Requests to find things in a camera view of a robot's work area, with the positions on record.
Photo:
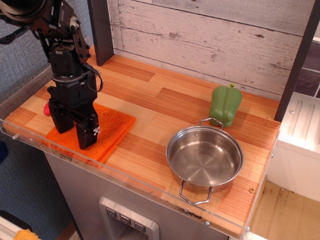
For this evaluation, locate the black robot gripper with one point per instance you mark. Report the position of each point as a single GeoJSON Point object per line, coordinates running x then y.
{"type": "Point", "coordinates": [71, 103]}

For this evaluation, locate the orange cloth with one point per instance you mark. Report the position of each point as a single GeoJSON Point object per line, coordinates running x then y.
{"type": "Point", "coordinates": [114, 125]}

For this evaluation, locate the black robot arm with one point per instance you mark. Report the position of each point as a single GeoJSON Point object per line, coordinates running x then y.
{"type": "Point", "coordinates": [56, 25]}

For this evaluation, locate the grey toy kitchen cabinet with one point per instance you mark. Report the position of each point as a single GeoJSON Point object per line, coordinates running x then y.
{"type": "Point", "coordinates": [82, 189]}

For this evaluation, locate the silver dispenser panel with buttons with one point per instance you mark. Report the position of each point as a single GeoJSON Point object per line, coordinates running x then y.
{"type": "Point", "coordinates": [123, 223]}

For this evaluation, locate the yellow object at bottom left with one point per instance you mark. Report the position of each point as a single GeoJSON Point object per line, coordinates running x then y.
{"type": "Point", "coordinates": [25, 234]}

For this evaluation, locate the stainless steel pot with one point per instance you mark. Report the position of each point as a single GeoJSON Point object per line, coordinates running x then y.
{"type": "Point", "coordinates": [204, 157]}

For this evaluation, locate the green toy bell pepper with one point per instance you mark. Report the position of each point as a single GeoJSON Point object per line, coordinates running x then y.
{"type": "Point", "coordinates": [225, 101]}

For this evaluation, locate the red handled toy fork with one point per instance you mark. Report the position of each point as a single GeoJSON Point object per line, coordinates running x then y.
{"type": "Point", "coordinates": [46, 109]}

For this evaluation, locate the dark grey left post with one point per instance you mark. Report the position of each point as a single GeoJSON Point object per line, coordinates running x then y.
{"type": "Point", "coordinates": [101, 30]}

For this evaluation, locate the dark grey post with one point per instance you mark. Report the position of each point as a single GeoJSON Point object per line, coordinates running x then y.
{"type": "Point", "coordinates": [302, 52]}
{"type": "Point", "coordinates": [101, 30]}

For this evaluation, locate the dark grey right post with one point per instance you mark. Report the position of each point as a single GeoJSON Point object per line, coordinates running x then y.
{"type": "Point", "coordinates": [302, 52]}

